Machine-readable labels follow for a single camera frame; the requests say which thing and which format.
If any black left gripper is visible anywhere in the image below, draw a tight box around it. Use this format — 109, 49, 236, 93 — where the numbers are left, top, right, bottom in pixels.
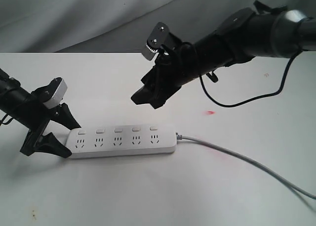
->
20, 87, 81, 158

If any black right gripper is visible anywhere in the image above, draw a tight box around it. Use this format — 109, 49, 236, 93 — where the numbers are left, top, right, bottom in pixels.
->
131, 33, 195, 109

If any white five-outlet power strip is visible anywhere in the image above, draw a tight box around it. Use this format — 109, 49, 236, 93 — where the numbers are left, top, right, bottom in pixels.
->
66, 124, 177, 159

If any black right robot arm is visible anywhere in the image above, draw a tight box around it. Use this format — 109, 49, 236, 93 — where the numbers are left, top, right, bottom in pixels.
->
131, 1, 316, 109

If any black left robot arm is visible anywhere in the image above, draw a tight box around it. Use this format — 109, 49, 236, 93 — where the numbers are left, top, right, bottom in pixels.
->
0, 70, 80, 158

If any grey backdrop cloth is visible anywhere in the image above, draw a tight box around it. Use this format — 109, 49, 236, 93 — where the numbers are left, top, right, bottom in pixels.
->
0, 0, 316, 52

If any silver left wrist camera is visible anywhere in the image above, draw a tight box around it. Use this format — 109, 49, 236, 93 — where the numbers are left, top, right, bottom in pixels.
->
41, 77, 68, 109

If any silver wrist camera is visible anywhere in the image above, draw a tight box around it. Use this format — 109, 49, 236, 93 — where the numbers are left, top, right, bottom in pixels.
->
141, 22, 169, 61
41, 77, 68, 109

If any grey power cable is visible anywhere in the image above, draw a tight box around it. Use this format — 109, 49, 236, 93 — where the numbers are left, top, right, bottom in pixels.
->
174, 132, 316, 201

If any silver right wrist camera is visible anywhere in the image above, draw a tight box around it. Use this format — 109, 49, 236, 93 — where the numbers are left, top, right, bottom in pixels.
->
141, 22, 169, 61

